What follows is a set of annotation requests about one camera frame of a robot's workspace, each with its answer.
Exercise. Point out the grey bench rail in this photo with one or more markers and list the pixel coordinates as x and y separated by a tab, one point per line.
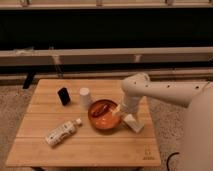
105	56

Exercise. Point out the orange ceramic bowl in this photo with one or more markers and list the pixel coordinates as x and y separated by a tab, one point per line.
105	121

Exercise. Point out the white plastic bottle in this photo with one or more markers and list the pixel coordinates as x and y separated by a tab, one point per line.
57	135

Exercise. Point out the wooden table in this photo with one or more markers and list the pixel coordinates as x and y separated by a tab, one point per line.
88	147

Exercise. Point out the white paper cup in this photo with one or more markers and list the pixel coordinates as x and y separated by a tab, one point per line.
85	97

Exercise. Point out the brown sausage in bowl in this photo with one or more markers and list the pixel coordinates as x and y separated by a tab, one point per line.
102	109

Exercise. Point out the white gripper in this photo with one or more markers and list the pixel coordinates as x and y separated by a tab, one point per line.
130	105

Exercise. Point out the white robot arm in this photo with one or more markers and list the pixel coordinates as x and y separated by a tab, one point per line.
196	150

